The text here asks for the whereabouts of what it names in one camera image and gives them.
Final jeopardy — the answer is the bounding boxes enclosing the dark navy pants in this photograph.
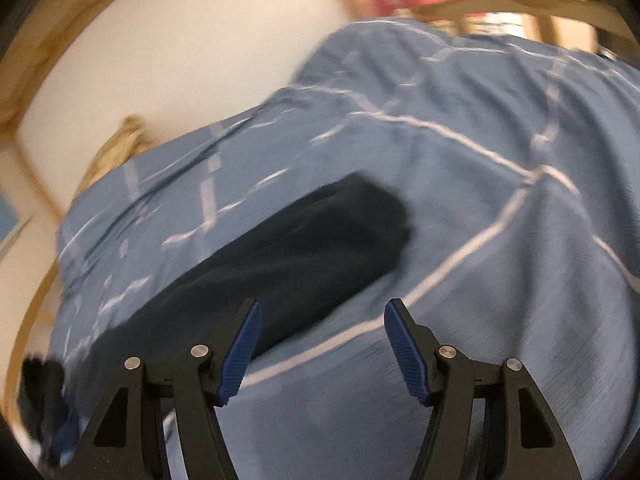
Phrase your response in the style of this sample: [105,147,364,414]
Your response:
[80,172,414,426]

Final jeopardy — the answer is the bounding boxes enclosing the dark cloth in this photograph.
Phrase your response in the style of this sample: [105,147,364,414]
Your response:
[17,355,68,461]

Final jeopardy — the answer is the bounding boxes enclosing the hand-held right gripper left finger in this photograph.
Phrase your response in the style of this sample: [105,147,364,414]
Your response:
[71,298,263,480]

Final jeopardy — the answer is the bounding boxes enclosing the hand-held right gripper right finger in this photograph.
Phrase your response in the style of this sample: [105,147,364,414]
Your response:
[384,298,585,480]

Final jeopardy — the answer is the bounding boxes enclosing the tan fabric piece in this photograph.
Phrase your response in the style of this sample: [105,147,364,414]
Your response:
[75,115,153,201]

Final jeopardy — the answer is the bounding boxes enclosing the wooden bed frame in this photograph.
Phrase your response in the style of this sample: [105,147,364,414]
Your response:
[0,0,640,411]

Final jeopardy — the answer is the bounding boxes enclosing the blue checked blanket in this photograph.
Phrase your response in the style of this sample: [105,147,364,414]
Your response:
[48,16,640,480]

